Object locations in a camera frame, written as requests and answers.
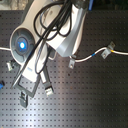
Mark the white cable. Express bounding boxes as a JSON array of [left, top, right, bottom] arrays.
[[0, 46, 128, 63]]

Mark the grey gripper block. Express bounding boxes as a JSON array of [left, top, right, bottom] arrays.
[[10, 42, 54, 107]]

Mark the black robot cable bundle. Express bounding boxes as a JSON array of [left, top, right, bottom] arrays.
[[13, 0, 88, 88]]

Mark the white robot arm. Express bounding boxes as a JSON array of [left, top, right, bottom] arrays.
[[10, 0, 88, 108]]

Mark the metal cable clip left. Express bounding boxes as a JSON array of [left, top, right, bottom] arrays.
[[6, 60, 16, 71]]

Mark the metal cable clip middle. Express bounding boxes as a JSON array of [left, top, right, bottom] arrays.
[[68, 55, 76, 69]]

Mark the metal cable clip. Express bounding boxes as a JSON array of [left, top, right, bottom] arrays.
[[68, 55, 76, 69], [6, 60, 16, 71], [101, 41, 115, 59]]

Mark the metal cable clip right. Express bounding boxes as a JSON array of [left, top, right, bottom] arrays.
[[101, 41, 115, 59]]

